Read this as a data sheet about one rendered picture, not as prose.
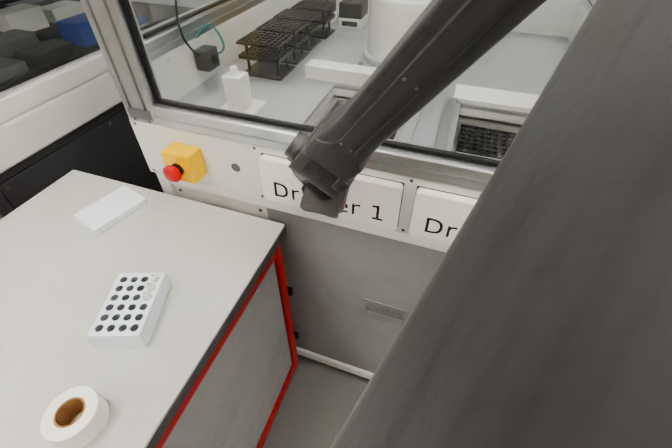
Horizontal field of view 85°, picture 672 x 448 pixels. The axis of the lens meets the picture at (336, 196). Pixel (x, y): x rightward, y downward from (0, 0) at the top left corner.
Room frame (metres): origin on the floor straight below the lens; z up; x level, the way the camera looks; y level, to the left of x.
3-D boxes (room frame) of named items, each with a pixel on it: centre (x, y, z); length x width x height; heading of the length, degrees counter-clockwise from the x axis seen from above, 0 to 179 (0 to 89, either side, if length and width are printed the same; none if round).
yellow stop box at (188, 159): (0.65, 0.33, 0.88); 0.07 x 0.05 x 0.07; 71
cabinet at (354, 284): (1.00, -0.19, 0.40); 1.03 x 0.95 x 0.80; 71
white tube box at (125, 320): (0.36, 0.36, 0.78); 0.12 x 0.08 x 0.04; 1
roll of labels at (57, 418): (0.18, 0.36, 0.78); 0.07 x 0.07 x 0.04
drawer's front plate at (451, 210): (0.45, -0.28, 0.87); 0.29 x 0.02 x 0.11; 71
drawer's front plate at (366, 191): (0.56, 0.02, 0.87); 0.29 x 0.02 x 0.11; 71
